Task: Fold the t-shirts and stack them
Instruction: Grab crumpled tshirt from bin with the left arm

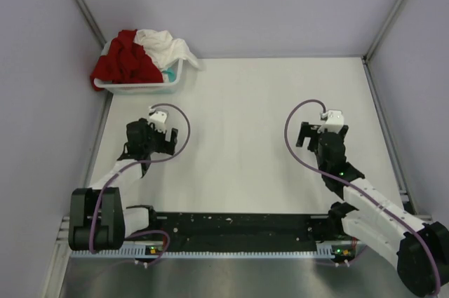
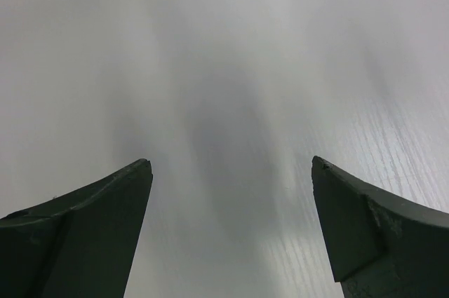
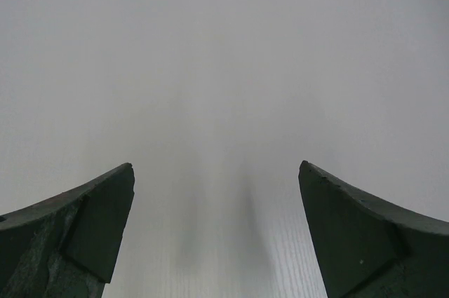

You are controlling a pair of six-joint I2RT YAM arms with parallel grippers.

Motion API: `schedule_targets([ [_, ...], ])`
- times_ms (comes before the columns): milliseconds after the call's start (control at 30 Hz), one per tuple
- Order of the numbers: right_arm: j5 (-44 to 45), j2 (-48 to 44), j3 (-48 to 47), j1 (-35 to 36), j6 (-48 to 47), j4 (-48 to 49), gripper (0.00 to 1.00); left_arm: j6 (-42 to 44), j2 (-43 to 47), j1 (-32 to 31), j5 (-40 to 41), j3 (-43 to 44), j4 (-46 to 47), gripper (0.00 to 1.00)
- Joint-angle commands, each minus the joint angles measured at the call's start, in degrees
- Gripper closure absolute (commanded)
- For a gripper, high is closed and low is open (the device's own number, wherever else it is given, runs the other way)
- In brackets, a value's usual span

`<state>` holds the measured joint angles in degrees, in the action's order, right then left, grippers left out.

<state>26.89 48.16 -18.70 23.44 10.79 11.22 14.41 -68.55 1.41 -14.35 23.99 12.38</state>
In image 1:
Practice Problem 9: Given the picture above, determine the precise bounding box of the red t shirt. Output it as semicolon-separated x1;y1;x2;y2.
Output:
90;29;163;91

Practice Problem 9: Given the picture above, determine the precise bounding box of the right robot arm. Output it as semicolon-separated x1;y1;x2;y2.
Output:
296;122;448;297

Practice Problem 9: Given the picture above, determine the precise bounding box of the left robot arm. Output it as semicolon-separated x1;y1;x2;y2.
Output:
68;118;178;253

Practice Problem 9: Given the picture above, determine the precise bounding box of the white plastic basket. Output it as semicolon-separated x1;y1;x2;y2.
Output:
94;41;183;94

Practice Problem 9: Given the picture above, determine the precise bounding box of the teal garment in basket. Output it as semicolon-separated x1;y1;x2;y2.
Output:
161;67;177;83

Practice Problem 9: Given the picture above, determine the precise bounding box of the white t shirt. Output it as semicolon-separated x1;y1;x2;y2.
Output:
134;29;201;69

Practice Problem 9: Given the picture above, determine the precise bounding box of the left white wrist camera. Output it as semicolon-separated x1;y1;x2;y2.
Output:
147;107;168;133

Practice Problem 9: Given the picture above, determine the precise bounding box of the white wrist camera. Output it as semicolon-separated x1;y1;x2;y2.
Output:
147;107;168;133
318;109;344;133

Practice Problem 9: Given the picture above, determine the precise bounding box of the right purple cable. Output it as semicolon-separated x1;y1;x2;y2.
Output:
283;100;443;297

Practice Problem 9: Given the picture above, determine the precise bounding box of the purple cable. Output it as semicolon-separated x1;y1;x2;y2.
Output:
283;100;443;297
89;102;192;255

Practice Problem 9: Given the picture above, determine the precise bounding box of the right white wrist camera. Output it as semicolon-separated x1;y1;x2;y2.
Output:
318;109;344;133

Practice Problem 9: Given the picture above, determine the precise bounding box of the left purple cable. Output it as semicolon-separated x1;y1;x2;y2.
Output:
89;102;192;255

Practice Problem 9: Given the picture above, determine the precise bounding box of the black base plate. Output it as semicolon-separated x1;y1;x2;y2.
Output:
149;212;337;253

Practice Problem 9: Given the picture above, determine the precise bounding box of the grey slotted cable duct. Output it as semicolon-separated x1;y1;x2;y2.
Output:
71;245;355;260

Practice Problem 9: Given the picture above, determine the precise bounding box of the right aluminium corner post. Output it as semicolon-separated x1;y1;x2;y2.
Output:
363;0;431;60

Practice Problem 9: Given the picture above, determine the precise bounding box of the aluminium corner post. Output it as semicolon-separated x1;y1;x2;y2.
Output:
74;0;106;48
363;0;431;60

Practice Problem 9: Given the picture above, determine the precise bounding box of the left aluminium corner post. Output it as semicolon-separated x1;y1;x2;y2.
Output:
74;0;106;48

